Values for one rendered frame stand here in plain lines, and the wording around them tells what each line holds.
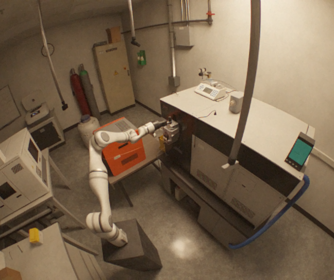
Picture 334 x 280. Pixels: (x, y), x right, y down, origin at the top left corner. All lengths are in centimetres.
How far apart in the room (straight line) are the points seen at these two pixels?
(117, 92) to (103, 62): 92
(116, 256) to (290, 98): 206
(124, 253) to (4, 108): 431
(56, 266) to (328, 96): 278
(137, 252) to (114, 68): 388
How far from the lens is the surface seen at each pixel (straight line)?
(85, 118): 312
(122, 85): 430
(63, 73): 427
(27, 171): 159
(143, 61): 368
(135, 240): 94
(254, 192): 108
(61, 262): 139
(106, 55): 405
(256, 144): 93
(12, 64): 443
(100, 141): 80
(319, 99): 187
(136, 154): 169
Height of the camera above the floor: 199
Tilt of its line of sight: 39 degrees down
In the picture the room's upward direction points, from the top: 5 degrees counter-clockwise
